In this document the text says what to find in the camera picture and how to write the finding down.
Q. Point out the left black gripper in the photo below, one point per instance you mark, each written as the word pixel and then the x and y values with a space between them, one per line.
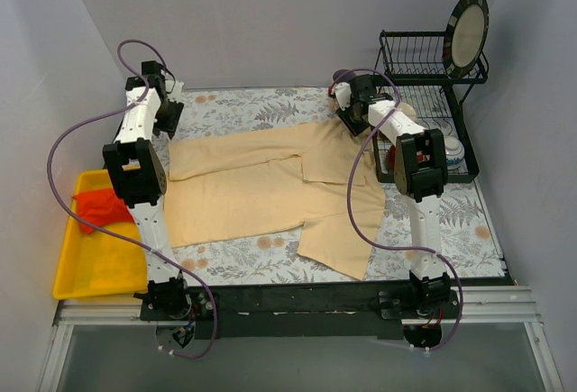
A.
pixel 170 116

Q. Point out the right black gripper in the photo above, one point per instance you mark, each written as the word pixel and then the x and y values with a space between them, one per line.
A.
pixel 350 118

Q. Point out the beige t shirt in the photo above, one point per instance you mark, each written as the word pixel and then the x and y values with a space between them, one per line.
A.
pixel 313 175

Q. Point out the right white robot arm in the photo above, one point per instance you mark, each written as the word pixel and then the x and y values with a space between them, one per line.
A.
pixel 420 175

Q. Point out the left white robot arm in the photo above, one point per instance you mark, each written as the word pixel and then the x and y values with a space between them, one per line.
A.
pixel 139 179

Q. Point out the pink ceramic mug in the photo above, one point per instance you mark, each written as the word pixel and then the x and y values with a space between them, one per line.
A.
pixel 341 75

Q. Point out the red bowl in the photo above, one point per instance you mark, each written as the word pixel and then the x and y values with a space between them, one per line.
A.
pixel 390 159

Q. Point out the cream ceramic cup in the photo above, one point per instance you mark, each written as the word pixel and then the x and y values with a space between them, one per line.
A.
pixel 408 111

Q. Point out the white blue patterned bowl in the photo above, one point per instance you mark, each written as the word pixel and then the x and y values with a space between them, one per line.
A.
pixel 454 152

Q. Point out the orange red cloth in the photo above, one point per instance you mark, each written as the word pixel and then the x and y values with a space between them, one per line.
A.
pixel 101 207

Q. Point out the black rimmed beige plate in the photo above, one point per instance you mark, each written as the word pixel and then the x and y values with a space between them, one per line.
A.
pixel 464 37

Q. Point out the yellow plastic tray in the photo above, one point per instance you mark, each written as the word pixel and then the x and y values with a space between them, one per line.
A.
pixel 96 264

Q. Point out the floral table mat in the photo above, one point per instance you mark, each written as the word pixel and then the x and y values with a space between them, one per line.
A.
pixel 466 228

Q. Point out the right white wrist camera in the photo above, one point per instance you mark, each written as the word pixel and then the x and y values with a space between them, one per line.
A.
pixel 340 96

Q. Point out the black wire dish rack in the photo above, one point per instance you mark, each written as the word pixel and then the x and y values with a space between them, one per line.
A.
pixel 413 61

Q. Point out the aluminium frame rail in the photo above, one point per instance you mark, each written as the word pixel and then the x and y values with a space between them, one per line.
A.
pixel 483 302

